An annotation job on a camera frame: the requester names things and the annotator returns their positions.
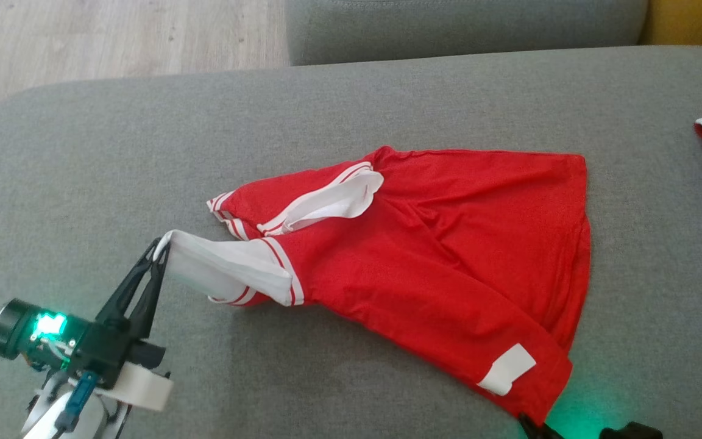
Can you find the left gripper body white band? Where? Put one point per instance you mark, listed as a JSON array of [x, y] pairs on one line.
[[113, 356]]

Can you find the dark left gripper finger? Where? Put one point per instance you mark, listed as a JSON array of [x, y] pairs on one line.
[[147, 305], [120, 292]]

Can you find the large grey sofa seat cushion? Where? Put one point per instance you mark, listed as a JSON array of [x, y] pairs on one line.
[[387, 110]]

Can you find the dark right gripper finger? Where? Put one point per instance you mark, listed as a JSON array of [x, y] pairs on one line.
[[553, 435], [532, 430]]

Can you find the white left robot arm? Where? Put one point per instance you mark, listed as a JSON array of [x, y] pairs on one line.
[[96, 419]]

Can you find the yellow sofa back cushion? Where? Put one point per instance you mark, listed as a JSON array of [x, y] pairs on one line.
[[692, 21]]

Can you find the red jersey with black number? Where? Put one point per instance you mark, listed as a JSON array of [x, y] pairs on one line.
[[448, 244]]

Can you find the small grey sofa seat cushion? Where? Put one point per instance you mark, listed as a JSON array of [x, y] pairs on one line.
[[448, 24]]

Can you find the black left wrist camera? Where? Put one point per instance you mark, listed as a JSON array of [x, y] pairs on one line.
[[7, 329]]

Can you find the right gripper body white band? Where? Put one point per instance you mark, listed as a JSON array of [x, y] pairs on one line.
[[631, 433]]

